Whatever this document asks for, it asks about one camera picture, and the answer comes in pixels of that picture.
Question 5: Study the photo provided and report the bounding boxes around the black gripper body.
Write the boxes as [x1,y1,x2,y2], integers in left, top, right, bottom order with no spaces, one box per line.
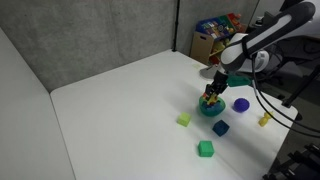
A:
[211,69,230,94]

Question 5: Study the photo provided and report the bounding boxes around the blue toy pieces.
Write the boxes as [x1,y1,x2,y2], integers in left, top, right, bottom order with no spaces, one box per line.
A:
[201,101,222,111]

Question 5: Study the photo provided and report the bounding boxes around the teal green bowl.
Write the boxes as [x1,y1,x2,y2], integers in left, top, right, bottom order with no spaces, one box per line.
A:
[198,95,227,118]

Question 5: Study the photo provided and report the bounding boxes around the wooden toy shelf with bins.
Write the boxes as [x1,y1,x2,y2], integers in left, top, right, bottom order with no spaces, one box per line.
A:
[189,12,248,67]

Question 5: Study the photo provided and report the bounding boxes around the yellow figure toy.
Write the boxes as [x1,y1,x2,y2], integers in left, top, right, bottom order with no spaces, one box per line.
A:
[258,111,275,128]

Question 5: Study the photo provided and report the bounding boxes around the grey flat object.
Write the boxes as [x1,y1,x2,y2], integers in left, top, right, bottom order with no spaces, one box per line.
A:
[199,65,220,80]

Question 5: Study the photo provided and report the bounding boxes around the purple spiky ball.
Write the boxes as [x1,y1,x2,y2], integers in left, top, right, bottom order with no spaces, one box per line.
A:
[233,97,250,114]

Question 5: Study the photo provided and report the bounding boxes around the dark blue cube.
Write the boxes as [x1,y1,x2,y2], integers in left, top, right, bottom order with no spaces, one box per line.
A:
[211,119,231,138]

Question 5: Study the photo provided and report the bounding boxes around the light green cube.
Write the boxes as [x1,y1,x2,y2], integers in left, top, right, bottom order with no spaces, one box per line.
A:
[176,111,192,128]

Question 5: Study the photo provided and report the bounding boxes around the grey office chair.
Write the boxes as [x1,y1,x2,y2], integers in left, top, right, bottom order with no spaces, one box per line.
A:
[246,11,303,91]

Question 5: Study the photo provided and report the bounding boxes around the black vertical pole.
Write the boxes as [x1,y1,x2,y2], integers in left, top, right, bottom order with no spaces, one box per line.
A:
[171,0,181,53]

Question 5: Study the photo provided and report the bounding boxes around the black tripod leg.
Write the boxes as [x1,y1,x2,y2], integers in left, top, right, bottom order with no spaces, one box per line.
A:
[281,64,320,109]

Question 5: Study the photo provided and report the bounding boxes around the teal wrist camera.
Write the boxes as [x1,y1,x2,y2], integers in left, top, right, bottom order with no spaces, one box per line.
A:
[226,75,252,89]

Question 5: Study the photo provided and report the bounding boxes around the black cable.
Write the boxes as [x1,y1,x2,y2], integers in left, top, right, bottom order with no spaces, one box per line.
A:
[251,54,320,134]
[251,79,320,140]

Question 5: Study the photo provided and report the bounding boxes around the black equipment frame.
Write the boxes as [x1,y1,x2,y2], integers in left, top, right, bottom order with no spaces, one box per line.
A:
[262,143,320,180]

